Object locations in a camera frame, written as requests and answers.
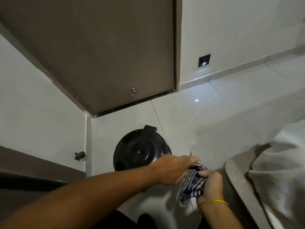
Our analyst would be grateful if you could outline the person's right hand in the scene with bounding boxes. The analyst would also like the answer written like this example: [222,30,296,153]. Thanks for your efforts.
[196,169,226,214]

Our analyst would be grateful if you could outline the person's left hand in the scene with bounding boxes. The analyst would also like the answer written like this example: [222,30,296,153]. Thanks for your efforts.
[152,155,201,186]

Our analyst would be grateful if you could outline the blue white striped cloth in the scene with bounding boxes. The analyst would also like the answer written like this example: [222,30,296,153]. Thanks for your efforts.
[178,161,209,208]

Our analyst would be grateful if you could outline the person's left forearm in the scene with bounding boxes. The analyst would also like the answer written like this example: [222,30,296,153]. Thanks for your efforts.
[0,164,159,229]

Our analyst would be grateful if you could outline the person's right forearm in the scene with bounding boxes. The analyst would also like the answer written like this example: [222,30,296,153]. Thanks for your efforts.
[198,203,244,229]

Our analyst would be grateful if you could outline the yellow wristband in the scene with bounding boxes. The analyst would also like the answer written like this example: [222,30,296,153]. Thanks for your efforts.
[198,199,229,207]

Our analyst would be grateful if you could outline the brown speckled countertop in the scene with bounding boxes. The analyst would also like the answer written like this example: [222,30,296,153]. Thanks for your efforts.
[224,143,272,229]

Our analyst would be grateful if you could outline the black round pedal bin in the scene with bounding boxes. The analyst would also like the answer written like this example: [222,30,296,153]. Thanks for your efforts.
[113,125,172,192]

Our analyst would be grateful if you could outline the white fabric sheet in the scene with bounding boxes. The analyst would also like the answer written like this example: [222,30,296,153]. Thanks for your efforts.
[248,119,305,229]

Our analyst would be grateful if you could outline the brown door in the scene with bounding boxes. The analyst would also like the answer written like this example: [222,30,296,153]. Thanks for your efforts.
[0,0,177,116]

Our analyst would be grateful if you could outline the brown cabinet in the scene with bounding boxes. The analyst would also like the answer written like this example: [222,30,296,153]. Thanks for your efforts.
[0,145,87,203]

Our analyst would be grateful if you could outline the black square wall light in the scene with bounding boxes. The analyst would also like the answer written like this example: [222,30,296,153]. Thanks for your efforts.
[198,54,211,68]

